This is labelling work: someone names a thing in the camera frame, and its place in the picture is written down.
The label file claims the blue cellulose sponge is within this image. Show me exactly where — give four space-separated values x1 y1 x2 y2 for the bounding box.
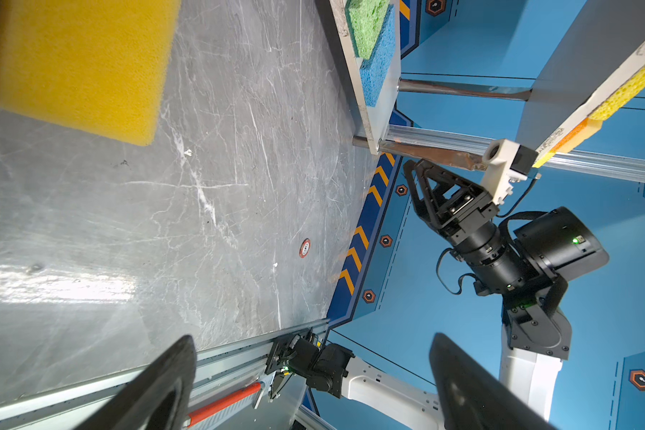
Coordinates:
359 5 396 107

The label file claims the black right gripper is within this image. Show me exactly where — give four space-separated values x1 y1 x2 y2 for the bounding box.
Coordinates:
403 159 516 269

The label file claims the white two-tier metal shelf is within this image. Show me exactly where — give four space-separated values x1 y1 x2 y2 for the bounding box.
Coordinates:
316 0 645 173

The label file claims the aluminium right corner post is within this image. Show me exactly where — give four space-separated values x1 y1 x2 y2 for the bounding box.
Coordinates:
384 125 645 184

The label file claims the yellow cellulose sponge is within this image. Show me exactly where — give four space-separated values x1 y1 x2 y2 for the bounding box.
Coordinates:
589 66 645 122

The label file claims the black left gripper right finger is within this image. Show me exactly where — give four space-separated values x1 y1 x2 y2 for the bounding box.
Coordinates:
429 333 559 430

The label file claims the green cellulose sponge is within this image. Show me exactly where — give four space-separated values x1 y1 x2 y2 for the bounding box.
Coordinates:
346 0 390 60

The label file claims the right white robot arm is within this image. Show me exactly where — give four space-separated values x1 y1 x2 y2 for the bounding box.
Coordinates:
274 169 632 429

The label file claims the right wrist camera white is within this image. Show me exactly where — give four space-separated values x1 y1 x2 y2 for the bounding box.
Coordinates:
480 139 539 206

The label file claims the small orange-yellow sponge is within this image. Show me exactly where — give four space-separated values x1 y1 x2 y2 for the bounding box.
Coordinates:
0 1 181 146

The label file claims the red handled tool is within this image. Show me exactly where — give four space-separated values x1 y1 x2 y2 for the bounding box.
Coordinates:
183 382 263 430

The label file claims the small red ring marker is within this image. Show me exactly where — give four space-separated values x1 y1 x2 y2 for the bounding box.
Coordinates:
299 238 311 258

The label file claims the orange-yellow thick sponge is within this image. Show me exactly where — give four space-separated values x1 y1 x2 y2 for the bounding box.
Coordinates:
533 118 603 168

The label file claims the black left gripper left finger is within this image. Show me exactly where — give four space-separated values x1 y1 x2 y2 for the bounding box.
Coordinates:
78 335 197 429

